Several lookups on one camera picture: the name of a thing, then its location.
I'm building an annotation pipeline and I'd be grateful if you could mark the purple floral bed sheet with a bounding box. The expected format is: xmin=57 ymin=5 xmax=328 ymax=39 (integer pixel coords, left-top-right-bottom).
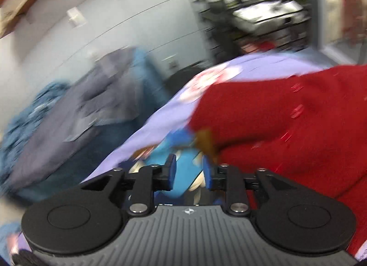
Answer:
xmin=9 ymin=52 xmax=334 ymax=258

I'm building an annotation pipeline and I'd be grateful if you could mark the cluttered black shelf rack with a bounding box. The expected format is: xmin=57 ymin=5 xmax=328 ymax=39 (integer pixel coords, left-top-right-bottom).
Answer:
xmin=190 ymin=0 xmax=311 ymax=63

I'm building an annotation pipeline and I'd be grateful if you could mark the red knitted garment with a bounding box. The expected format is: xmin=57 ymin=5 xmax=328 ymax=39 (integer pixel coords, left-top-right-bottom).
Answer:
xmin=189 ymin=66 xmax=366 ymax=258

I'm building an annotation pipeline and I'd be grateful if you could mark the teal blue blanket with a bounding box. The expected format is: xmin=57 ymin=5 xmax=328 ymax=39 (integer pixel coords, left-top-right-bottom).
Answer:
xmin=1 ymin=81 xmax=71 ymax=183

